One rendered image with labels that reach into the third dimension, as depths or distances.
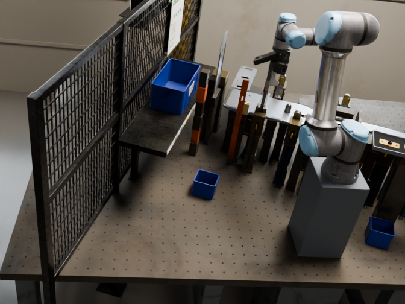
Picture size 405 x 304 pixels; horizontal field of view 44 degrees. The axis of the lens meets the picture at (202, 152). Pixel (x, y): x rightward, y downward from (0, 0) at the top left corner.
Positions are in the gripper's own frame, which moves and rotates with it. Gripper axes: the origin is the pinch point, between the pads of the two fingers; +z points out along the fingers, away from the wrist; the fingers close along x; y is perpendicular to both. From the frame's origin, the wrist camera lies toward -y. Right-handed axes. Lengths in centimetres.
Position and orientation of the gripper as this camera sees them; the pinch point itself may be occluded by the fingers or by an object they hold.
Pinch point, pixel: (267, 85)
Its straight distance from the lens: 243.7
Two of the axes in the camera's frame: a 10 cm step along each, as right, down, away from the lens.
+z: -1.3, 8.0, 5.8
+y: 9.6, 2.5, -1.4
